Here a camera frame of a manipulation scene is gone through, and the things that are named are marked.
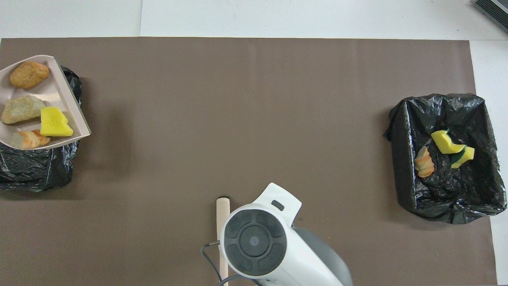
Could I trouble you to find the beige hand brush black bristles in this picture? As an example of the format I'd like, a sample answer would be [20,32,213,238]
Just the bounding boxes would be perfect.
[216,197,231,286]

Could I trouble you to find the orange striped bread piece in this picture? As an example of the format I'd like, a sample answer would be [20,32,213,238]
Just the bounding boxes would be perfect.
[414,146,435,178]

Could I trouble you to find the notched yellow sponge piece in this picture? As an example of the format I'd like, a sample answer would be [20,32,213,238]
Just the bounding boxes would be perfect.
[431,130,466,155]

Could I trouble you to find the blocky yellow sponge piece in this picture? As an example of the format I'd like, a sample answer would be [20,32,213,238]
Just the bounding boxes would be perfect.
[40,106,74,137]

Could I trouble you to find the beige plastic dustpan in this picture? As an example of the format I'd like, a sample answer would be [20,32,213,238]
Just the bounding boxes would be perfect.
[0,55,91,151]

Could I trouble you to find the wedge yellow sponge piece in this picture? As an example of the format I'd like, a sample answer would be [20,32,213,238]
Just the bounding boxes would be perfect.
[450,146,475,169]

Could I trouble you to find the pale beige bread piece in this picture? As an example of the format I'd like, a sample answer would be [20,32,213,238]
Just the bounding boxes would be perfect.
[10,129,51,151]

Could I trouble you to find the brown fried nugget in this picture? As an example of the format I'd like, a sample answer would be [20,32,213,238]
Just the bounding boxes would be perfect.
[9,61,50,89]

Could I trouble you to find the pale green crusty piece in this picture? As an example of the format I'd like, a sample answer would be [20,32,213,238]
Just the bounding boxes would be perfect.
[0,95,46,125]

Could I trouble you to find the black bag lined bin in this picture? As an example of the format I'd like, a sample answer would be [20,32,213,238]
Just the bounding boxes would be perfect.
[0,66,83,192]
[383,93,508,224]

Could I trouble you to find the brown table mat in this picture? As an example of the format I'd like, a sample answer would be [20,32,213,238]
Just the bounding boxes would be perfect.
[0,37,497,286]

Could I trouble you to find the dark grey ribbed device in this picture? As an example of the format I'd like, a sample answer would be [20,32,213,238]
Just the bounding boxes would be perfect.
[474,0,508,34]

